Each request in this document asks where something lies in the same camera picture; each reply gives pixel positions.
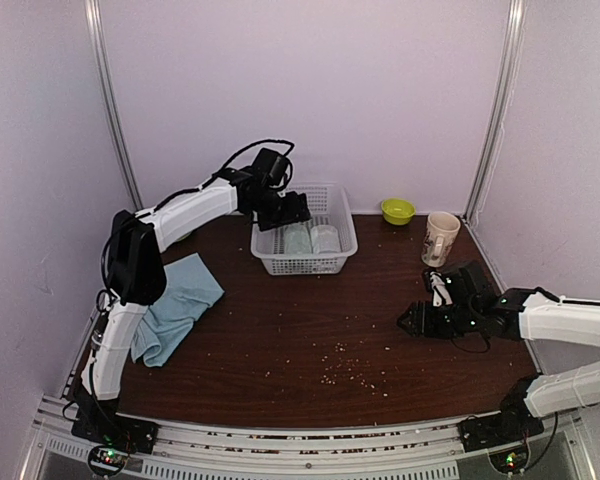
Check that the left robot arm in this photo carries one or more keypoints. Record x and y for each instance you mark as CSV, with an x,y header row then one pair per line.
x,y
132,270

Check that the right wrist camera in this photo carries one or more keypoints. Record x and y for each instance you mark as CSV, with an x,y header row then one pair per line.
x,y
436,284

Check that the lime green bowl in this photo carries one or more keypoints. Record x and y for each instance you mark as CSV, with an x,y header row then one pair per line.
x,y
397,212

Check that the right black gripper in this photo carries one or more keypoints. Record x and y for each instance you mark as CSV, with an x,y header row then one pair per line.
x,y
421,311

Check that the light blue towel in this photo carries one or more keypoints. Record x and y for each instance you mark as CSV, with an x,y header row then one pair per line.
x,y
191,290

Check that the white plastic basket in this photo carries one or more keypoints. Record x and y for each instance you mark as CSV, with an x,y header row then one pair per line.
x,y
328,204

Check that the left aluminium frame post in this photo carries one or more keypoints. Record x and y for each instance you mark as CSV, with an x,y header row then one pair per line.
x,y
98,41

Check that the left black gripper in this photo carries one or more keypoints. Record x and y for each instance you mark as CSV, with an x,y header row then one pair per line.
x,y
298,212

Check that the right aluminium frame post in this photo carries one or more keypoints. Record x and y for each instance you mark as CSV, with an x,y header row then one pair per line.
x,y
509,65

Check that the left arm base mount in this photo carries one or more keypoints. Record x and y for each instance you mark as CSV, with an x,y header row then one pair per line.
x,y
113,448

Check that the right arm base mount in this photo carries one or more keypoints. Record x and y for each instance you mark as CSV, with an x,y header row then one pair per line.
x,y
505,437

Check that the green panda towel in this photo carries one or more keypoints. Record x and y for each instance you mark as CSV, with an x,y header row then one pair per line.
x,y
297,240

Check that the rolled grey towel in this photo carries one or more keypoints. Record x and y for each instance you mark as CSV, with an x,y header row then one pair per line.
x,y
325,239

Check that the aluminium frame post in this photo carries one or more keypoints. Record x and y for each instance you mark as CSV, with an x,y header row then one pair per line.
x,y
509,65
98,41

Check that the cream printed mug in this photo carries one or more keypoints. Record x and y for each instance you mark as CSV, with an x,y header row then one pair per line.
x,y
442,229

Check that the green plate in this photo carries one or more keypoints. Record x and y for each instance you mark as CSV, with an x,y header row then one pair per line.
x,y
183,237

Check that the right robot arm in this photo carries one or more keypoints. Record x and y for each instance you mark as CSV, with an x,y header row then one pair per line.
x,y
465,302

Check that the front aluminium rail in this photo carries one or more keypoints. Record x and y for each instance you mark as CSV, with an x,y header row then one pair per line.
x,y
429,450

